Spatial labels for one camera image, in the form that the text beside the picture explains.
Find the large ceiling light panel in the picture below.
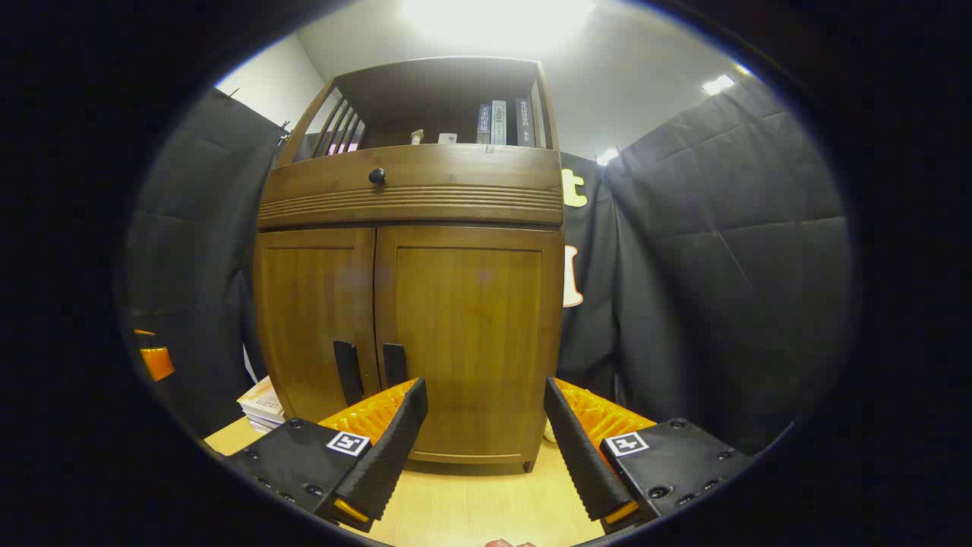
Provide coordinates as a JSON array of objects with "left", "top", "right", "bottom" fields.
[{"left": 402, "top": 0, "right": 597, "bottom": 50}]

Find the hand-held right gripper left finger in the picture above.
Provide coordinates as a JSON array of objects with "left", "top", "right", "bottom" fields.
[{"left": 220, "top": 378, "right": 428, "bottom": 533}]

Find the wooden cabinet drawer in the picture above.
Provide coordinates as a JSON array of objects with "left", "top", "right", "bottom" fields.
[{"left": 258, "top": 144, "right": 564, "bottom": 229}]

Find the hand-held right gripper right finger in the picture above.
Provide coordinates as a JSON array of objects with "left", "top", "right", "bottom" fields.
[{"left": 544, "top": 376, "right": 754, "bottom": 534}]

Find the stack of pale books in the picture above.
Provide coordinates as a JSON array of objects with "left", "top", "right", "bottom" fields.
[{"left": 237, "top": 376, "right": 288, "bottom": 434}]

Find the black backdrop cloth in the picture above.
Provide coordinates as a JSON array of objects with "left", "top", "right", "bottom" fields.
[{"left": 121, "top": 76, "right": 855, "bottom": 457}]

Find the wooden double-door shoe cabinet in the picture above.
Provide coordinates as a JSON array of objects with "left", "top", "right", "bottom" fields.
[{"left": 253, "top": 55, "right": 566, "bottom": 476}]

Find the wooden shoe cabinet door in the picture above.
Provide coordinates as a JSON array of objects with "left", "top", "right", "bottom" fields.
[
  {"left": 254, "top": 228, "right": 378, "bottom": 422},
  {"left": 374, "top": 226, "right": 564, "bottom": 466}
]

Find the black door handle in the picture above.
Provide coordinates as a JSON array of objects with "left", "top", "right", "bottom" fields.
[
  {"left": 382, "top": 343, "right": 409, "bottom": 388},
  {"left": 334, "top": 341, "right": 364, "bottom": 407}
]

